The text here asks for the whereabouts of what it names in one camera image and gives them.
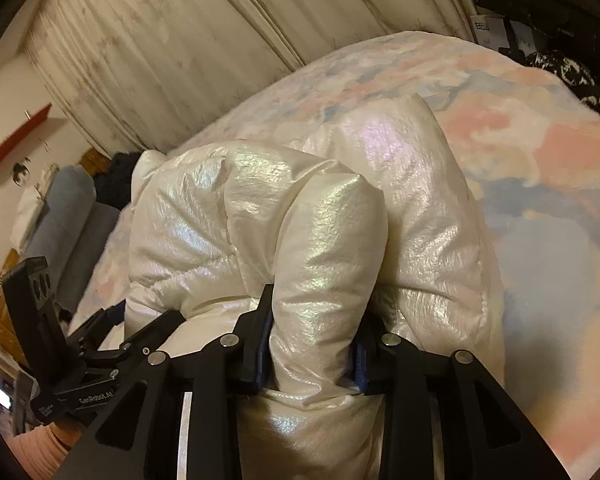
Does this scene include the white box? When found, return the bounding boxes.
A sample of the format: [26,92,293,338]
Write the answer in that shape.
[472,15,506,46]

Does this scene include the grey cushion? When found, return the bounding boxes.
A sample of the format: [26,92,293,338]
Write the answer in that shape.
[22,165,121,311]

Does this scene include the black and white patterned cloth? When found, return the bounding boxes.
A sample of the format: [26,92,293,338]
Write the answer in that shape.
[522,50,600,123]

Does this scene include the pastel printed blanket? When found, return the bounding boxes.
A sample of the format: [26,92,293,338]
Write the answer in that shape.
[70,30,600,480]

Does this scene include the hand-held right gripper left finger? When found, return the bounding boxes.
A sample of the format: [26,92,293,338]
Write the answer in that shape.
[65,284,276,480]

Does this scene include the red wall shelf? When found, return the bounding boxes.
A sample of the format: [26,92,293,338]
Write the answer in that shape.
[0,102,53,178]

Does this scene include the person's left forearm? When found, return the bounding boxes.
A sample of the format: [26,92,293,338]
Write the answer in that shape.
[5,407,88,480]

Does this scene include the beige curtain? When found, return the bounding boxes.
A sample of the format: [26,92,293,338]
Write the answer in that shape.
[25,0,473,156]

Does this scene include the white puffer jacket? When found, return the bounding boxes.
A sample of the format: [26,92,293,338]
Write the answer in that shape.
[124,95,503,480]

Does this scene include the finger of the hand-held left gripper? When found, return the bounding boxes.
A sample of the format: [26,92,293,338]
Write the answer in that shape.
[82,309,186,368]
[65,305,128,348]

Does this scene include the dark cloth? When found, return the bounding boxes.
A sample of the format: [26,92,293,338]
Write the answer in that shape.
[92,150,146,211]

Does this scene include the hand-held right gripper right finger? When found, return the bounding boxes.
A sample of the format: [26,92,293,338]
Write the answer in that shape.
[347,332,573,480]

